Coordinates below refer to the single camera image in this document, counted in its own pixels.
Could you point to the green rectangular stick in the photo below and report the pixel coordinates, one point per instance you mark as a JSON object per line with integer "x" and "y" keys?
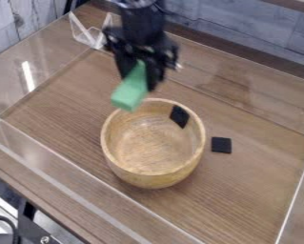
{"x": 132, "y": 90}

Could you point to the clear acrylic enclosure wall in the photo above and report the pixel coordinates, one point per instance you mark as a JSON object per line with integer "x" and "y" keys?
{"x": 243, "y": 197}

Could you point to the wooden bowl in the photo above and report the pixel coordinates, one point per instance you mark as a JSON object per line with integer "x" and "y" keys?
{"x": 148, "y": 151}

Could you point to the black square pad in bowl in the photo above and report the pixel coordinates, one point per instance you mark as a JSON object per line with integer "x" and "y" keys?
{"x": 179, "y": 116}

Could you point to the clear acrylic corner bracket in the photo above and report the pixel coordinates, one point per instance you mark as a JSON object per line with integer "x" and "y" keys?
{"x": 92, "y": 36}

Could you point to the black metal table frame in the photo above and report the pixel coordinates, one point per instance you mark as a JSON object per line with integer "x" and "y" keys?
{"x": 26, "y": 232}

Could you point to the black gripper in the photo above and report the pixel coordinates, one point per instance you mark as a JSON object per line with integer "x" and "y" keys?
{"x": 139, "y": 39}

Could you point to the black square pad on table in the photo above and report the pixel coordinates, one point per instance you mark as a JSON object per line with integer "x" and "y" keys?
{"x": 222, "y": 145}

